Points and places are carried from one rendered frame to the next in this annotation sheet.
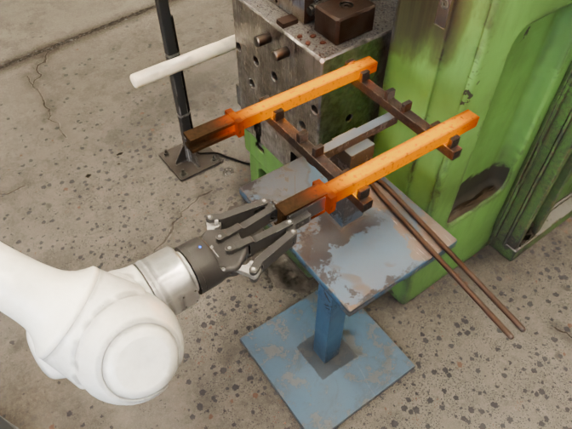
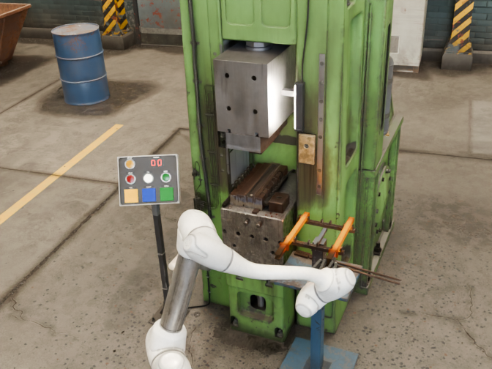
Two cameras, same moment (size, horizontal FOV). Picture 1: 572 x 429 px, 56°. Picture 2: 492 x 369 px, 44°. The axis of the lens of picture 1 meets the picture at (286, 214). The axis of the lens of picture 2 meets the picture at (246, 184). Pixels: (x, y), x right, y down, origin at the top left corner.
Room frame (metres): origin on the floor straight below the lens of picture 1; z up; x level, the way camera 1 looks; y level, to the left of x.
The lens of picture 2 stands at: (-1.31, 1.46, 2.68)
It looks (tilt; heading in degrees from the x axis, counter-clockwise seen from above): 29 degrees down; 331
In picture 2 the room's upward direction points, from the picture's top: 3 degrees counter-clockwise
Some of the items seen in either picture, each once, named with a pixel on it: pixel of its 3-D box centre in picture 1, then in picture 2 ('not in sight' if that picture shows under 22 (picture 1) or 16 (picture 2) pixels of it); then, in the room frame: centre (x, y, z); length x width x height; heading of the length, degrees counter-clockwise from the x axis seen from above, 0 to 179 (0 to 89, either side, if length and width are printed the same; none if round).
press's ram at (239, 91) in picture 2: not in sight; (263, 86); (1.35, -0.18, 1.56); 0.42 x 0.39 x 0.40; 126
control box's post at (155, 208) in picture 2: (170, 48); (161, 250); (1.66, 0.41, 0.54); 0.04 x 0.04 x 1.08; 36
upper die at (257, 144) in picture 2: not in sight; (258, 127); (1.39, -0.15, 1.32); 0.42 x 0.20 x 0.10; 126
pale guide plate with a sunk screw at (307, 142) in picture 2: not in sight; (307, 148); (1.09, -0.28, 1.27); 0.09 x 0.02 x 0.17; 36
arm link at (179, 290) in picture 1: (168, 282); not in sight; (0.40, 0.16, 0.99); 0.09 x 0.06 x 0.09; 36
